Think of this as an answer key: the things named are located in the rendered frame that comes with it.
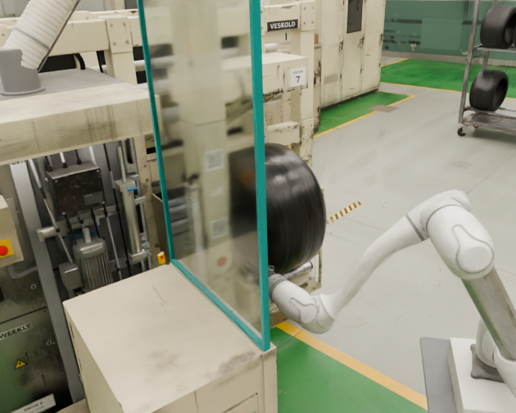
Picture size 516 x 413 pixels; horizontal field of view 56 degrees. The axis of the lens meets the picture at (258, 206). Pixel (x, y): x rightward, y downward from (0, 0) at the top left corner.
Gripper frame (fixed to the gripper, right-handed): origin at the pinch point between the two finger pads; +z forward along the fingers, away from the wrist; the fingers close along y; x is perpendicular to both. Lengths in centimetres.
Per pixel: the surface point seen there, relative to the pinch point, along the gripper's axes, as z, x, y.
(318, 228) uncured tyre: -6.2, -6.6, -33.7
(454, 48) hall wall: 601, 58, -1016
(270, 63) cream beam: 43, -64, -43
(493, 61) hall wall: 504, 75, -1036
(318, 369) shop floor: 20, 112, -71
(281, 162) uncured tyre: 11.5, -30.8, -26.5
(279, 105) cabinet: 364, 58, -300
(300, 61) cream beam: 43, -64, -59
